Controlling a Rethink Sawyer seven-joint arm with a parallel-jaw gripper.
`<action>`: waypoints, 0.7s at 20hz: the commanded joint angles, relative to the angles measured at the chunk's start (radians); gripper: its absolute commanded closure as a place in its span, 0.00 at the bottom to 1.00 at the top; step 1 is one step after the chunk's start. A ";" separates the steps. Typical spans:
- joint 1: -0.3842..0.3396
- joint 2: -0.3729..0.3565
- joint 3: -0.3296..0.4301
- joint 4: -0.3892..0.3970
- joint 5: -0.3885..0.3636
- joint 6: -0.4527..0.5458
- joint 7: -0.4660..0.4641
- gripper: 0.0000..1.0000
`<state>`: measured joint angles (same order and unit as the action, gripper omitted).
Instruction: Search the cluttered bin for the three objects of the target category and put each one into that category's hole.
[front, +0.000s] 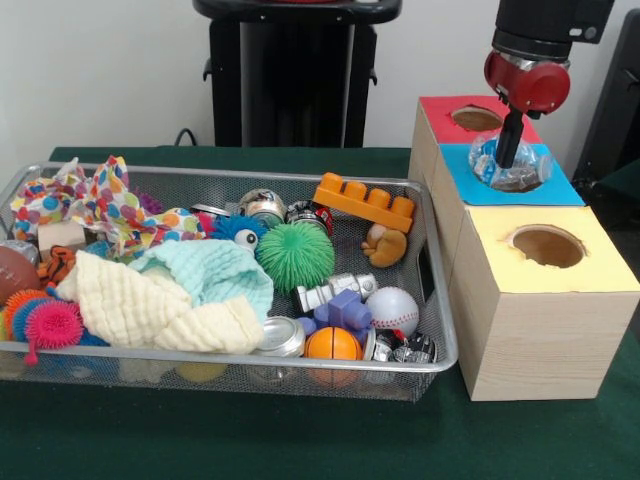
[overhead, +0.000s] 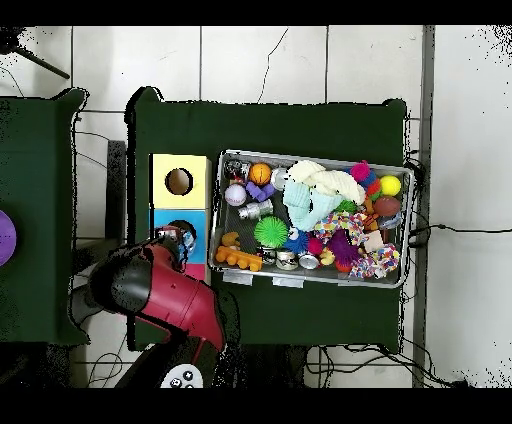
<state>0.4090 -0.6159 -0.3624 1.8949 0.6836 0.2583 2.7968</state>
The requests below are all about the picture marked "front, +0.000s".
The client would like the brown toy football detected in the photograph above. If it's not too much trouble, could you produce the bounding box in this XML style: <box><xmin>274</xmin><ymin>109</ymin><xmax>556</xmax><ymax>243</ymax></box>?
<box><xmin>0</xmin><ymin>247</ymin><xmax>41</xmax><ymax>307</ymax></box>

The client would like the clear mesh bin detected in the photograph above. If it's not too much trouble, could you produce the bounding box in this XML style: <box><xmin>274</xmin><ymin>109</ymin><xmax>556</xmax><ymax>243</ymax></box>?
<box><xmin>0</xmin><ymin>162</ymin><xmax>460</xmax><ymax>404</ymax></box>

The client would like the black chair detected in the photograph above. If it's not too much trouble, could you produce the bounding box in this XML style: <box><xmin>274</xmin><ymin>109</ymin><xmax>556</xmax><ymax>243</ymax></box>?
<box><xmin>574</xmin><ymin>9</ymin><xmax>640</xmax><ymax>202</ymax></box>

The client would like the white ball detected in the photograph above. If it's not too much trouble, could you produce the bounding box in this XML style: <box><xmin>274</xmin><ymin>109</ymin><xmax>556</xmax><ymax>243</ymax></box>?
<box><xmin>366</xmin><ymin>287</ymin><xmax>421</xmax><ymax>338</ymax></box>

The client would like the orange rubber toy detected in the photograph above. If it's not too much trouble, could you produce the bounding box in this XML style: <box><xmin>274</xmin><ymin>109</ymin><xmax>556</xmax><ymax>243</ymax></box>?
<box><xmin>312</xmin><ymin>172</ymin><xmax>417</xmax><ymax>234</ymax></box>

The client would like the mint green cloth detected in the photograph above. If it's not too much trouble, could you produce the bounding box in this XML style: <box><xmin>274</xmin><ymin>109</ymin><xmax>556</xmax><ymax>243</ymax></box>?
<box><xmin>128</xmin><ymin>238</ymin><xmax>275</xmax><ymax>327</ymax></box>

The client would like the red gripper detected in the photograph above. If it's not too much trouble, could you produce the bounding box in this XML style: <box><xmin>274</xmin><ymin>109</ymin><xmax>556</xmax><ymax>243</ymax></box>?
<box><xmin>484</xmin><ymin>50</ymin><xmax>572</xmax><ymax>169</ymax></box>

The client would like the small orange basketball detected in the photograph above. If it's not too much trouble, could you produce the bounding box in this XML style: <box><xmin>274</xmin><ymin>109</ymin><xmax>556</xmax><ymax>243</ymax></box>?
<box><xmin>303</xmin><ymin>326</ymin><xmax>365</xmax><ymax>389</ymax></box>

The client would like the wooden box with three holes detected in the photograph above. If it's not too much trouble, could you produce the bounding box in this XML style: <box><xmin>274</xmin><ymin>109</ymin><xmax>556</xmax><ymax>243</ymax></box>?
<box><xmin>411</xmin><ymin>94</ymin><xmax>640</xmax><ymax>402</ymax></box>

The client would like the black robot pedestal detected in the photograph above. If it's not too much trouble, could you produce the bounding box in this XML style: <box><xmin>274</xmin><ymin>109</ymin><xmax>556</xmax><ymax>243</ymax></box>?
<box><xmin>192</xmin><ymin>0</ymin><xmax>403</xmax><ymax>150</ymax></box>

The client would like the silver can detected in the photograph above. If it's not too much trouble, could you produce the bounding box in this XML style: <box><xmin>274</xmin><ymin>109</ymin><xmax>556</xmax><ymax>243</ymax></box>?
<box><xmin>255</xmin><ymin>317</ymin><xmax>307</xmax><ymax>359</ymax></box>

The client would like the polka dot cloth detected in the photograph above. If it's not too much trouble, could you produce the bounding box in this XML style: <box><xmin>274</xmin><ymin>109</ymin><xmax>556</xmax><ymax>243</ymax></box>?
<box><xmin>10</xmin><ymin>155</ymin><xmax>207</xmax><ymax>257</ymax></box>

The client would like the pink spiky ball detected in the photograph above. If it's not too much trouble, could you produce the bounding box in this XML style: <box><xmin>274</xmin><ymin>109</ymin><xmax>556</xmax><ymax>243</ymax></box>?
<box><xmin>22</xmin><ymin>300</ymin><xmax>84</xmax><ymax>367</ymax></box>

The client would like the green spiky ball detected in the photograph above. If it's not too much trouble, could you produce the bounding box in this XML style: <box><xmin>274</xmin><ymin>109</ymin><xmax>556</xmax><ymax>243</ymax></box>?
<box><xmin>256</xmin><ymin>221</ymin><xmax>337</xmax><ymax>295</ymax></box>

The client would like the cream yellow cloth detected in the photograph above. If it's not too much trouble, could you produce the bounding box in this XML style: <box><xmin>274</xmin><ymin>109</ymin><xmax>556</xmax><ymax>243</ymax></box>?
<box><xmin>54</xmin><ymin>250</ymin><xmax>266</xmax><ymax>355</ymax></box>

